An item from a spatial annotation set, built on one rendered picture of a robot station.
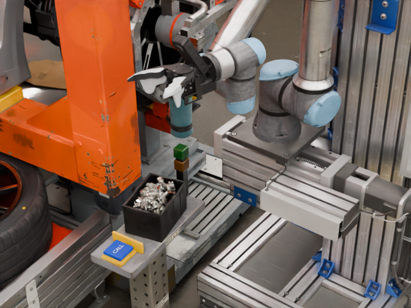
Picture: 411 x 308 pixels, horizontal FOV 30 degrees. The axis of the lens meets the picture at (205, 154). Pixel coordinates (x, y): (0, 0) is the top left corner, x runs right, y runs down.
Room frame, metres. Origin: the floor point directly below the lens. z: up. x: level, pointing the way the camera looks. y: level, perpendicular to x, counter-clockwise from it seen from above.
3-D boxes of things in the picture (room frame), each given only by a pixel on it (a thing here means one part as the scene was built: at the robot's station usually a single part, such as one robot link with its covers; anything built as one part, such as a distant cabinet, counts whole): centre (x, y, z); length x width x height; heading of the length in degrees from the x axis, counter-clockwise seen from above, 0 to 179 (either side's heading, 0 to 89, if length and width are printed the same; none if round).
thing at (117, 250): (1.85, 0.28, 0.47); 0.07 x 0.07 x 0.02; 57
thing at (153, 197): (2.02, 0.17, 0.52); 0.20 x 0.14 x 0.13; 156
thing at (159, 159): (2.78, 0.26, 0.32); 0.40 x 0.30 x 0.28; 147
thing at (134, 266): (1.99, 0.19, 0.44); 0.43 x 0.17 x 0.03; 147
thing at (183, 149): (2.16, 0.08, 0.64); 0.04 x 0.04 x 0.04; 57
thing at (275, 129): (2.00, -0.22, 0.87); 0.15 x 0.15 x 0.10
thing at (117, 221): (2.49, 0.46, 0.26); 0.42 x 0.18 x 0.35; 57
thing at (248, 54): (1.74, -0.10, 1.21); 0.11 x 0.08 x 0.09; 128
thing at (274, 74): (2.00, -0.23, 0.98); 0.13 x 0.12 x 0.14; 38
